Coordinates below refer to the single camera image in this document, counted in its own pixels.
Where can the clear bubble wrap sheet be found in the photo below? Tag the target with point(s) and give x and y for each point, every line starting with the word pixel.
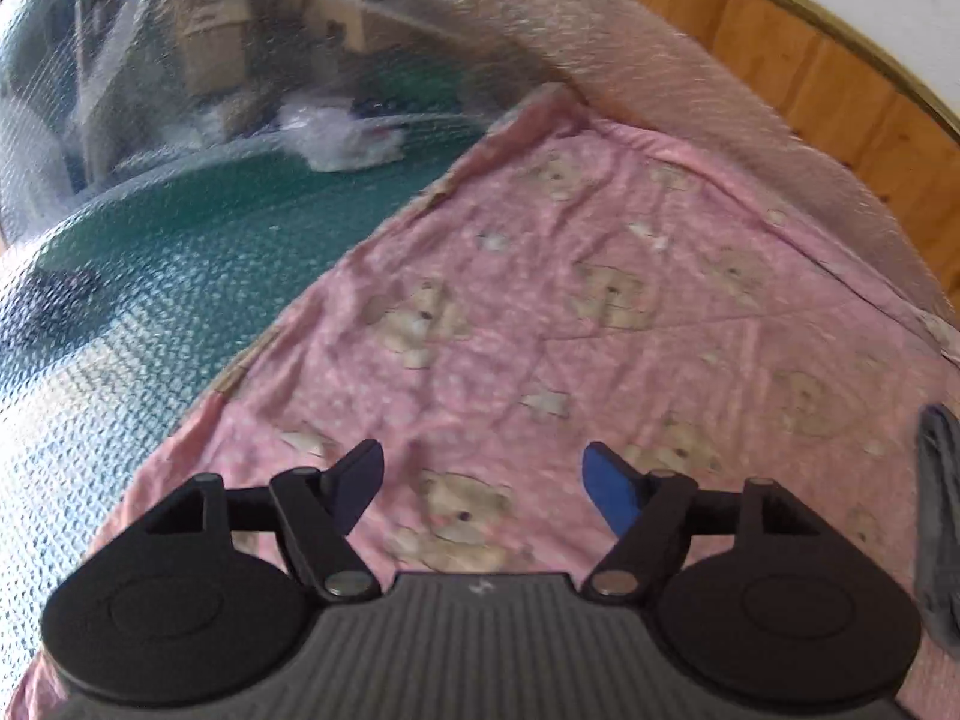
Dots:
pixel 525 30

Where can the cardboard box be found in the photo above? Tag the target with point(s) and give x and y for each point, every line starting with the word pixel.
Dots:
pixel 345 19
pixel 214 37

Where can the pink bear printed blanket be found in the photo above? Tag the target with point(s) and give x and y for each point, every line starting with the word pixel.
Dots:
pixel 600 330

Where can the wooden headboard with gold trim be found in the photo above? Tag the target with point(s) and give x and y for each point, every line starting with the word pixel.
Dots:
pixel 810 60

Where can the grey pants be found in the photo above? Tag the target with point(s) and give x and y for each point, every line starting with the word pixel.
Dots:
pixel 937 525

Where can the green mat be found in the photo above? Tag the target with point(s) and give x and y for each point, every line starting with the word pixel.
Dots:
pixel 187 225

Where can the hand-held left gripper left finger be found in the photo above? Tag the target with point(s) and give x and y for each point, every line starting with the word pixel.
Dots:
pixel 360 476

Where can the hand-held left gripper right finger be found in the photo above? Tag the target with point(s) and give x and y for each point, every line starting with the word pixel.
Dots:
pixel 611 484

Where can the white plastic bag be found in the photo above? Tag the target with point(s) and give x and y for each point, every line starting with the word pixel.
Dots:
pixel 337 139

